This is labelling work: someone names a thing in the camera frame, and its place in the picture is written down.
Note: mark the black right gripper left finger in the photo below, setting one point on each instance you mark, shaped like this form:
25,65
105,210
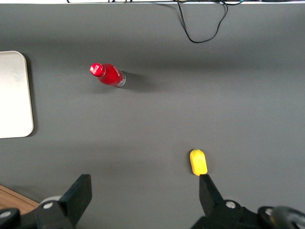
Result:
77,195

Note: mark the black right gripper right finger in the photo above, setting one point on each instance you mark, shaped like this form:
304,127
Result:
209,195

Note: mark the beige plastic tray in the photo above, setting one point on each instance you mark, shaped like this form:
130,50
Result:
13,95

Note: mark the yellow lemon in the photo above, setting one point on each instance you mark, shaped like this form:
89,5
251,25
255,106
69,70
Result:
198,162

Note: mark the wooden drawer cabinet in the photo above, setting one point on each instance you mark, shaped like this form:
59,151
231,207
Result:
14,199

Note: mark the red cola bottle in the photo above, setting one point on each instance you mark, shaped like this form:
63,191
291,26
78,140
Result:
108,74

